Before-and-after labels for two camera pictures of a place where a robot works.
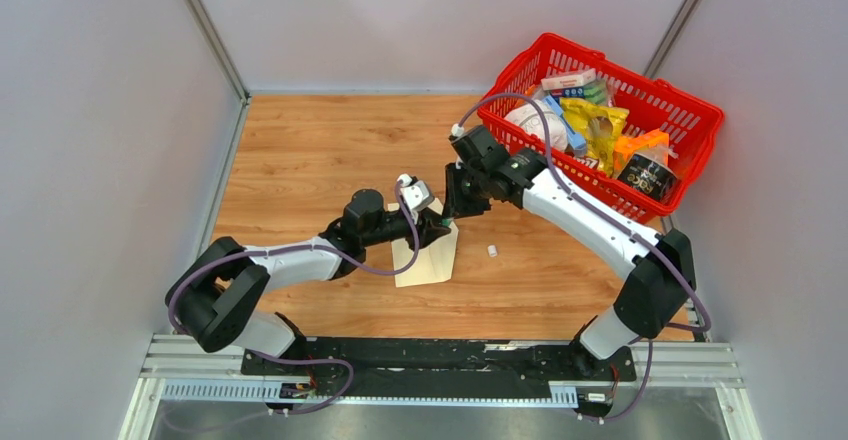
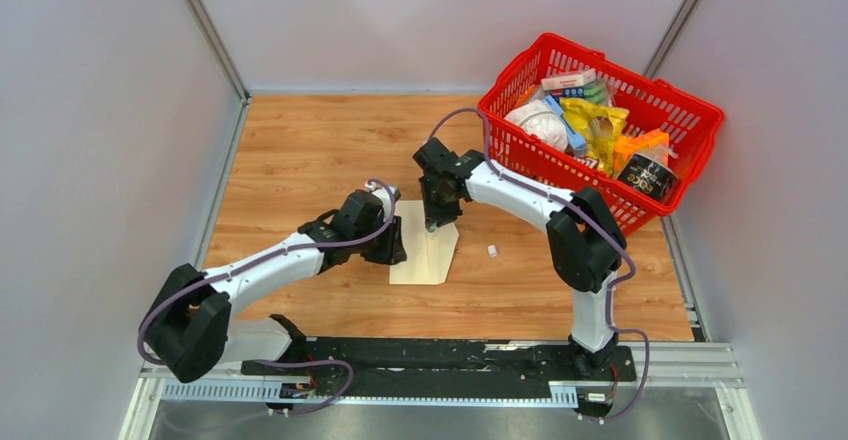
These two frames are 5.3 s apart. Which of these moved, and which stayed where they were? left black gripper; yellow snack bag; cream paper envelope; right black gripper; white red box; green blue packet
Moved: right black gripper; left black gripper
Stayed: cream paper envelope; yellow snack bag; green blue packet; white red box
